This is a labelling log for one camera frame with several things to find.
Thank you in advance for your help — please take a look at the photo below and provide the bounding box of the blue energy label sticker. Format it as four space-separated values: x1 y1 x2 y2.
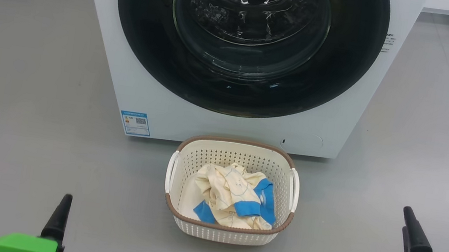
118 110 154 138

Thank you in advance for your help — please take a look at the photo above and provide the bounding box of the cream laundry basket brown rim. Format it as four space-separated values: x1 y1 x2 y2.
157 130 305 252

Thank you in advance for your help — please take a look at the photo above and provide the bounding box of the washing machine door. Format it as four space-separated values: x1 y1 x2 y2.
103 0 393 136

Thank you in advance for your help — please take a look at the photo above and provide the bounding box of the cream garment with blue trim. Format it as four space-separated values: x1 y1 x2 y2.
218 162 284 227
188 160 265 231

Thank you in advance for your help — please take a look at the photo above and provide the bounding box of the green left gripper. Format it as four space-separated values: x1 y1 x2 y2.
0 185 74 252

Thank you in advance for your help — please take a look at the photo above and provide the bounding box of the printed instruction text label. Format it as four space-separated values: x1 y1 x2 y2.
382 33 396 55

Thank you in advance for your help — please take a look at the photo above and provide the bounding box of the white front-load washing machine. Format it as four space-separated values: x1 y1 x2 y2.
59 0 426 174

